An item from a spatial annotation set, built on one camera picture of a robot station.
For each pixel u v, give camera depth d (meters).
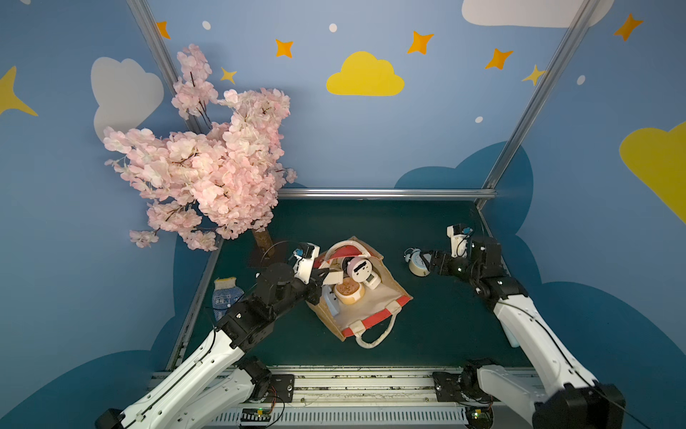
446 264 0.71
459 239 0.70
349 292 0.88
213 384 0.57
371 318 0.76
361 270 0.89
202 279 1.01
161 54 0.75
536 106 0.88
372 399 0.74
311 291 0.61
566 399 0.39
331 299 0.86
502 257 1.10
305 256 0.58
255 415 0.73
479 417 0.73
